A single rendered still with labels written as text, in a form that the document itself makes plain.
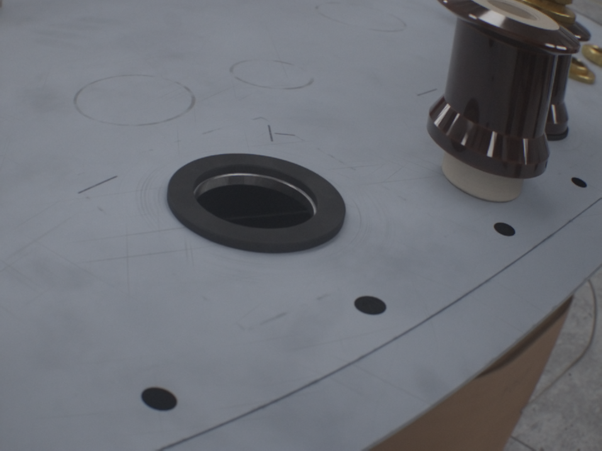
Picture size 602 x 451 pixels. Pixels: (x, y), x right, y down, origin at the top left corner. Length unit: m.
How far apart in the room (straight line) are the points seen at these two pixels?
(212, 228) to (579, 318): 2.72
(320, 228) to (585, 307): 2.77
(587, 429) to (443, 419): 1.75
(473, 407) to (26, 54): 0.56
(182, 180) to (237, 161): 0.04
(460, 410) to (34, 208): 0.55
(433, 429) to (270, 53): 0.41
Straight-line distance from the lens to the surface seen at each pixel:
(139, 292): 0.37
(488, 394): 0.88
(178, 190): 0.43
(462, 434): 0.90
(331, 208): 0.44
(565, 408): 2.62
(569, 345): 2.92
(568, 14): 0.61
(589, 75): 0.83
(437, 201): 0.48
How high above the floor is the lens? 1.58
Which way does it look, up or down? 29 degrees down
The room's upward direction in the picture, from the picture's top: 10 degrees clockwise
